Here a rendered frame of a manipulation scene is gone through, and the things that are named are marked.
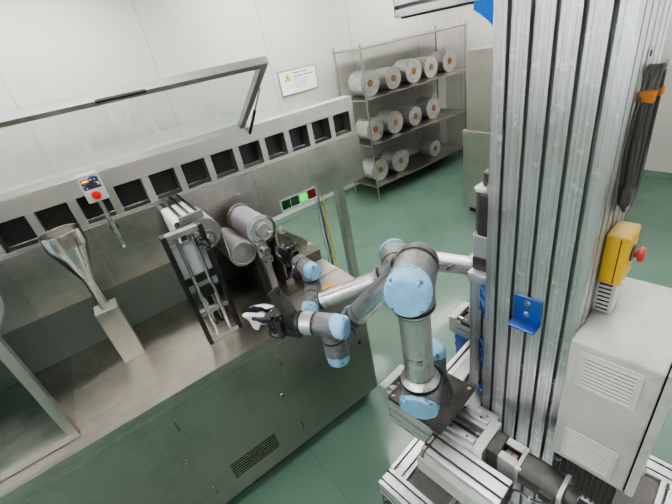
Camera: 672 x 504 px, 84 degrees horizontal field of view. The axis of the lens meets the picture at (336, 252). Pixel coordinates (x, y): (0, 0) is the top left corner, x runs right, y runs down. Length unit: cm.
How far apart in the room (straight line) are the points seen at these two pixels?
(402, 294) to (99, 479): 139
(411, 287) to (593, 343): 46
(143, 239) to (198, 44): 281
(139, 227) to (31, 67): 247
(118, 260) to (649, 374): 196
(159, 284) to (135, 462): 80
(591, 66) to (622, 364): 65
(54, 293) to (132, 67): 270
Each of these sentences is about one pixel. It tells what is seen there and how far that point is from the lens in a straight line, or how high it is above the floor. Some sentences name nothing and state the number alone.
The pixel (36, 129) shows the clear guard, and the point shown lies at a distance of 157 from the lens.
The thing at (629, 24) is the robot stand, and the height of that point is 190.
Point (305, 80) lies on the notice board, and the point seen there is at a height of 158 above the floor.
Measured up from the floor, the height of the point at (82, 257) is 142.
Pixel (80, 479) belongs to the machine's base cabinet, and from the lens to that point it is 185.
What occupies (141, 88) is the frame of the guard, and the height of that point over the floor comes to 194.
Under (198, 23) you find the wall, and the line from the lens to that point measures 448.
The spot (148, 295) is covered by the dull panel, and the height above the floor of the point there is 102.
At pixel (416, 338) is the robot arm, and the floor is 125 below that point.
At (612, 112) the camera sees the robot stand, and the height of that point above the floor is 176.
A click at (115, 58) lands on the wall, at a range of 427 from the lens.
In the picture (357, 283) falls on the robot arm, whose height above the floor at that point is 110.
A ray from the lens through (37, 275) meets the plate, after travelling 203.
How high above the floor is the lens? 197
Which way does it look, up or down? 30 degrees down
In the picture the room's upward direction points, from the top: 12 degrees counter-clockwise
